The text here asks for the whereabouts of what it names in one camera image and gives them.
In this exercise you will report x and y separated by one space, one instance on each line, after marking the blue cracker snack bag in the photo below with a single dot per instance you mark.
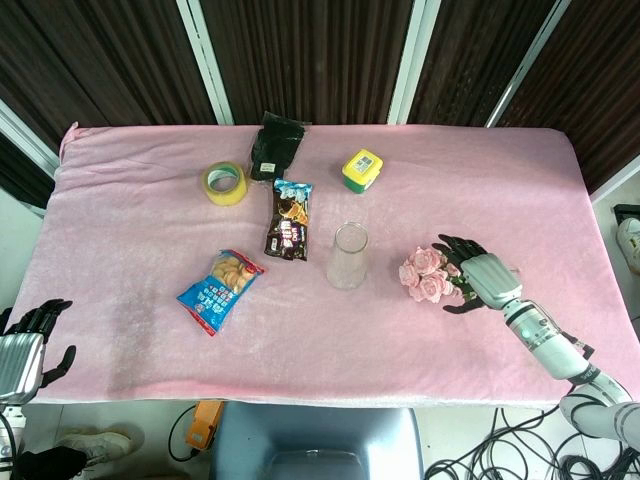
215 297

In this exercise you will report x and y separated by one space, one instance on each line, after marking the brown chocolate snack pack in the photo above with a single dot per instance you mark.
289 225

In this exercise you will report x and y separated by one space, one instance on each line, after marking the clear textured glass vase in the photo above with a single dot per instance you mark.
347 270

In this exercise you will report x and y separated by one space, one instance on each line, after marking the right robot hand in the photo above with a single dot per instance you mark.
490 277

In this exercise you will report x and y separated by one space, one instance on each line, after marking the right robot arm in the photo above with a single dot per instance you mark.
555 350

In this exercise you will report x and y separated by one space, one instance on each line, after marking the grey blue plastic chair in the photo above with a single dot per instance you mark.
320 435

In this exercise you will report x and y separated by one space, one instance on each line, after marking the orange handheld controller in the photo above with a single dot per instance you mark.
202 425

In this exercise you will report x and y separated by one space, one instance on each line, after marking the pink plush tablecloth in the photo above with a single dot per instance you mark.
400 340

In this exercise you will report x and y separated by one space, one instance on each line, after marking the pink rose bouquet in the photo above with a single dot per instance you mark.
427 267

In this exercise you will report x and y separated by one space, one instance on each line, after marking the white partition frame post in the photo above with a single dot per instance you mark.
407 65
27 140
525 65
205 55

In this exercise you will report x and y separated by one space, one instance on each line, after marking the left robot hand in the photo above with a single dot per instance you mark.
20 360

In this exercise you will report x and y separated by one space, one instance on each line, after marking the yellow green plastic box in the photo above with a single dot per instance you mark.
362 170

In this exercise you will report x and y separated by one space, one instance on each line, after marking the yellow packing tape roll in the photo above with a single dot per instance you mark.
227 192

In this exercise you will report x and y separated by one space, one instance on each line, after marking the white sneaker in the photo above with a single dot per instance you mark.
629 245
100 445

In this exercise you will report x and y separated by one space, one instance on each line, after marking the black plastic package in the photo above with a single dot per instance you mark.
275 147

